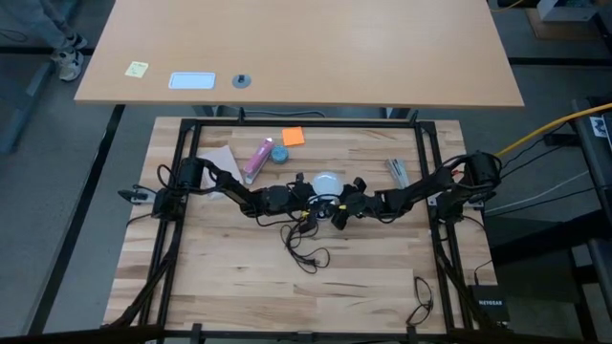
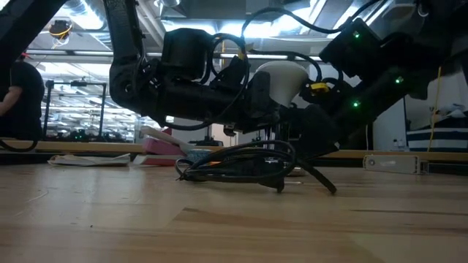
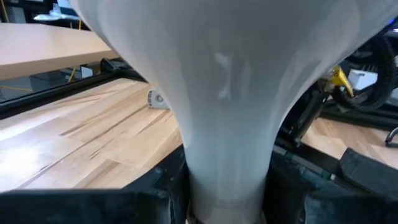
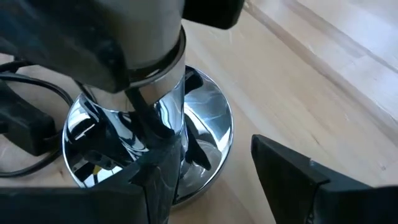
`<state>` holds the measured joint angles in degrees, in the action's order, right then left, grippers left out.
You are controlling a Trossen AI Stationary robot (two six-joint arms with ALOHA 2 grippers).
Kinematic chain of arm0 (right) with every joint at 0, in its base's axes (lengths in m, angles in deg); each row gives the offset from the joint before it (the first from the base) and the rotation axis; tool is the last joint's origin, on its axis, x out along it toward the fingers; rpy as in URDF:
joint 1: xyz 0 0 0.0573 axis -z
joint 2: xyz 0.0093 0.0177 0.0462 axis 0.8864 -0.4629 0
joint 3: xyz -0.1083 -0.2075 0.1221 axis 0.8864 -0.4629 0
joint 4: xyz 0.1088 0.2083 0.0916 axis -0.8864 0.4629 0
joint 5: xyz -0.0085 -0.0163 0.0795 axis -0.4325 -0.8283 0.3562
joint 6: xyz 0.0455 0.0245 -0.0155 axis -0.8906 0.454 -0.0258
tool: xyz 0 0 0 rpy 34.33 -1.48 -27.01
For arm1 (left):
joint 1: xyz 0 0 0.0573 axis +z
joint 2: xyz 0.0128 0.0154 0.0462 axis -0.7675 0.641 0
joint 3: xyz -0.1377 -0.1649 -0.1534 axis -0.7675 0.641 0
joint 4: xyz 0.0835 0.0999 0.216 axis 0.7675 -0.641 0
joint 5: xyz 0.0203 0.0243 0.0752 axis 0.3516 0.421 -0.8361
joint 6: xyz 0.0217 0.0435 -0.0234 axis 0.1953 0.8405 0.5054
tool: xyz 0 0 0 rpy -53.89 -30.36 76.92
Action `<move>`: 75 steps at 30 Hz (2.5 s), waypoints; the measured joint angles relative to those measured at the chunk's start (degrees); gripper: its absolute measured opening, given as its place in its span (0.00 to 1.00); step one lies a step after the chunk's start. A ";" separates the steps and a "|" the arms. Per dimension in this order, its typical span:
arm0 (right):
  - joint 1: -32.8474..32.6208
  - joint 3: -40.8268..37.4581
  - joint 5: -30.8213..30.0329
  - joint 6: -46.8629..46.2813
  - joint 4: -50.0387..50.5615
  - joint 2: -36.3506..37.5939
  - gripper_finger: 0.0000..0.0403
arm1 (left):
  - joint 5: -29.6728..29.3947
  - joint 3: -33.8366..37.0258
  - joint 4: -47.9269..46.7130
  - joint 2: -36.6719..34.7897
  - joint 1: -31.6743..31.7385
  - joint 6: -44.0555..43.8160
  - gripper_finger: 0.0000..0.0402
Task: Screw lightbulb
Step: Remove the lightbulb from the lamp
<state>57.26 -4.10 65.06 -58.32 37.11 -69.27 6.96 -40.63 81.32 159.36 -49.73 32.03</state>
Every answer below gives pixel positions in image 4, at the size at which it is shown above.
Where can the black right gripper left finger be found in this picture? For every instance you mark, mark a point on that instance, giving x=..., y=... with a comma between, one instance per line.
x=93, y=205

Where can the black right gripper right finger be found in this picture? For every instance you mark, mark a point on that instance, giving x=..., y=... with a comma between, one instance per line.
x=311, y=199

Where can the chrome lamp socket base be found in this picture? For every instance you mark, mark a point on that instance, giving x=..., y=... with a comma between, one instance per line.
x=205, y=115

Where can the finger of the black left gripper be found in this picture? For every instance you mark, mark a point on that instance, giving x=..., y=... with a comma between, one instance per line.
x=214, y=14
x=68, y=40

